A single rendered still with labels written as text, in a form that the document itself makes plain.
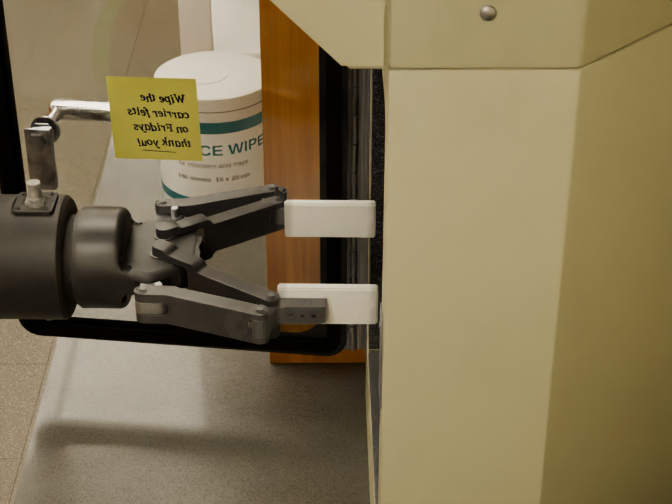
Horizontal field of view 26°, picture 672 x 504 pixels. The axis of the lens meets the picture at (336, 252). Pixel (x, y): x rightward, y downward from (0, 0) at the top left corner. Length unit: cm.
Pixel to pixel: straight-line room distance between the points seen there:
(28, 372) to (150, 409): 171
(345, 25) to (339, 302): 25
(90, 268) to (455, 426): 28
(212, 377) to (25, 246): 38
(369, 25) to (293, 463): 55
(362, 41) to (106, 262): 30
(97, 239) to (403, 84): 30
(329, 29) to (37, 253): 32
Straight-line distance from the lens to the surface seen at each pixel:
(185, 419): 133
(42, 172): 126
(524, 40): 84
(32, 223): 105
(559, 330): 94
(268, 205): 111
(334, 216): 112
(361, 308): 102
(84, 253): 105
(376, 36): 83
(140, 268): 105
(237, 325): 100
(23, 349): 312
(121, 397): 137
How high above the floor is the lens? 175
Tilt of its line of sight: 31 degrees down
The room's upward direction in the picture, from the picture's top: straight up
